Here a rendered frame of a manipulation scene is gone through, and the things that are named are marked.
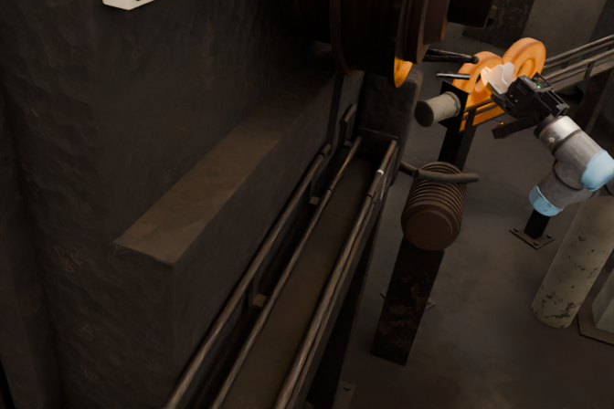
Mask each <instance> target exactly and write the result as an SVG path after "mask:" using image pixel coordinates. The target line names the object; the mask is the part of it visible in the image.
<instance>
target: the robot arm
mask: <svg viewBox="0 0 614 409"><path fill-rule="evenodd" d="M513 71H514V65H513V64H512V63H510V62H508V63H506V64H504V65H503V66H502V65H497V66H496V67H494V68H493V69H489V68H486V67H485V68H484V69H483V70H482V71H481V76H482V82H483V84H484V86H485V89H486V91H487V93H488V94H489V96H490V98H491V99H492V100H493V101H494V102H495V103H496V104H497V105H498V106H499V107H500V108H501V109H502V110H503V111H505V112H506V113H507V114H509V115H510V116H512V117H515V118H516V119H517V121H512V122H509V123H508V122H506V123H501V124H500V125H497V126H496V128H494V129H492V134H493V137H494V139H499V138H500V139H507V138H508V137H509V136H512V135H513V133H516V132H518V131H522V130H525V129H528V128H531V127H534V126H537V127H536V128H535V130H534V136H535V137H536V138H537V139H539V141H540V142H541V143H542V144H543V145H544V146H545V147H546V148H547V150H549V151H550V152H551V154H552V155H553V156H554V157H555V158H556V159H557V160H558V162H557V163H556V164H555V165H554V166H553V167H552V168H551V169H550V171H549V172H548V173H547V174H546V175H545V176H544V177H543V178H542V179H541V180H540V181H539V182H538V183H536V184H535V187H534V188H533V190H532V191H531V192H530V194H529V201H530V203H531V205H532V206H533V207H534V209H535V210H536V211H537V212H539V213H540V214H542V215H548V216H552V215H556V214H557V213H559V212H560V211H562V210H563V209H564V207H565V206H567V205H570V204H573V203H577V202H581V201H584V200H587V199H591V198H595V197H600V196H614V160H613V159H612V158H611V157H610V156H609V155H608V153H607V152H606V151H605V150H603V149H601V148H600V147H599V146H598V145H597V144H596V143H595V142H594V141H593V140H592V139H591V138H590V137H589V136H587V135H586V134H585V133H584V132H583V131H582V130H581V129H580V128H579V127H578V126H577V125H576V124H575V123H574V122H573V121H572V120H571V119H570V118H569V117H567V116H566V115H565V113H566V111H567V110H568V109H569V108H570V107H569V106H568V105H567V104H566V103H564V102H563V101H562V100H561V99H560V98H559V97H558V96H557V95H556V94H555V93H554V92H553V91H552V89H553V88H554V87H553V86H552V85H551V84H550V83H549V82H548V81H547V80H546V79H545V78H544V77H543V76H541V75H540V74H539V73H538V72H537V71H536V72H535V74H534V75H533V77H532V78H530V77H527V76H526V75H522V76H518V77H517V79H515V78H514V77H513ZM539 77H540V78H541V79H542V80H543V81H544V82H545V83H547V86H546V87H545V88H542V87H543V86H542V85H541V84H540V83H537V82H538V80H539V79H538V78H539Z"/></svg>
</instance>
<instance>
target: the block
mask: <svg viewBox="0 0 614 409"><path fill-rule="evenodd" d="M422 79H423V73H422V71H420V70H419V69H415V68H410V70H409V72H408V75H407V77H406V79H405V80H404V82H403V83H402V85H401V86H400V87H398V88H395V87H391V86H389V85H388V83H387V80H386V77H383V76H379V75H376V74H372V73H367V75H366V80H365V85H364V87H363V92H364V93H363V98H362V103H361V108H360V112H359V117H358V122H357V126H356V132H355V138H356V135H357V131H358V127H362V128H366V129H369V130H372V131H379V132H383V133H385V134H389V135H393V136H397V137H398V139H397V146H396V147H398V151H397V158H396V161H395V165H394V169H393V172H392V176H391V177H392V178H391V182H390V185H389V186H392V185H393V184H394V182H395V180H396V179H397V174H398V172H399V170H398V168H399V165H400V162H402V158H403V154H404V150H405V147H406V143H407V139H408V134H409V130H410V126H411V122H412V119H413V115H414V111H415V108H416V105H417V101H418V94H419V91H420V87H421V83H422Z"/></svg>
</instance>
